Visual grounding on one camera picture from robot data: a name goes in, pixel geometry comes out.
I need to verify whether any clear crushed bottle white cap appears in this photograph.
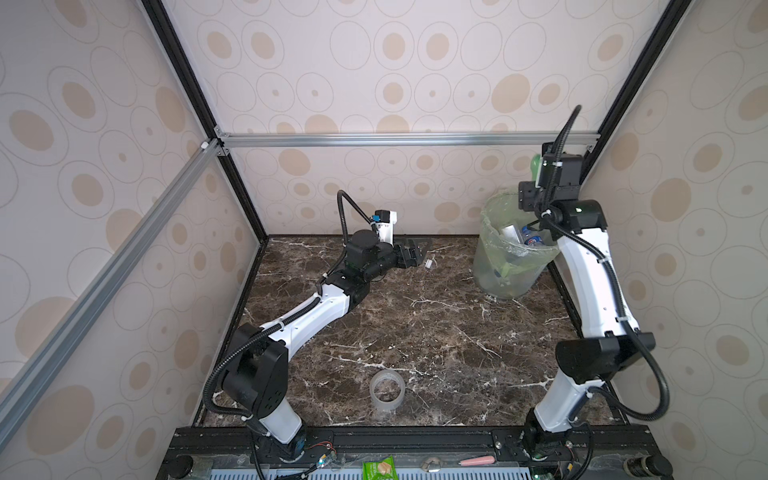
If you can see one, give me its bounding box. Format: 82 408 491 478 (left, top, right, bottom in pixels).
414 237 433 270

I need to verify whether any green Sprite bottle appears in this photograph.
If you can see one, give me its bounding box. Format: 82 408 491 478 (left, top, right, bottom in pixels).
530 154 542 182

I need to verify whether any mesh bin with green liner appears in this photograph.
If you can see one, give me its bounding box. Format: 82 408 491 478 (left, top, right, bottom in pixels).
473 189 559 299

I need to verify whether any square clear frosted bottle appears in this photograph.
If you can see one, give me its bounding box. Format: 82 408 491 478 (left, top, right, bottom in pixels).
500 224 524 244

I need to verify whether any blue label water bottle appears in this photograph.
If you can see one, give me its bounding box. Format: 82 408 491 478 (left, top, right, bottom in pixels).
521 226 546 248

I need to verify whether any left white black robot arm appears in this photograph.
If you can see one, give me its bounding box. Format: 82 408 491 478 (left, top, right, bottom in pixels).
203 190 431 456

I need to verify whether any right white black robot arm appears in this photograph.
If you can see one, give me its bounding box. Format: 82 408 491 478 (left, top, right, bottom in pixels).
518 107 671 459

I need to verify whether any clear tape roll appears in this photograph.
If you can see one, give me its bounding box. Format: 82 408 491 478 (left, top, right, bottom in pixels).
369 370 406 412

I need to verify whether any green snack packet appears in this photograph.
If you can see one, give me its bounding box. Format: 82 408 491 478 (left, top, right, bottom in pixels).
362 456 398 480

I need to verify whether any pink pen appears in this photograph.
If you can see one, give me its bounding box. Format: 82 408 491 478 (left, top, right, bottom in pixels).
459 455 496 467

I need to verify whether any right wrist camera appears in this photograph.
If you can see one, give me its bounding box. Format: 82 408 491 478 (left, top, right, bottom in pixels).
537 142 585 204

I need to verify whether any back aluminium rail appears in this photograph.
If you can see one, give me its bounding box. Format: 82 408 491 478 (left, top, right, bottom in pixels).
220 131 557 149

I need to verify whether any aluminium rail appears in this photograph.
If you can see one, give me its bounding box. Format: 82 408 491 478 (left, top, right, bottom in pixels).
220 131 557 149
1 138 222 448

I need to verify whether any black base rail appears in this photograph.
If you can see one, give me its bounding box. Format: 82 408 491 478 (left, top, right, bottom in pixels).
156 425 674 479

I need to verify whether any left aluminium rail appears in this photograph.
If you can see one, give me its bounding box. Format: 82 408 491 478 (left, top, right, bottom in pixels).
1 138 222 448

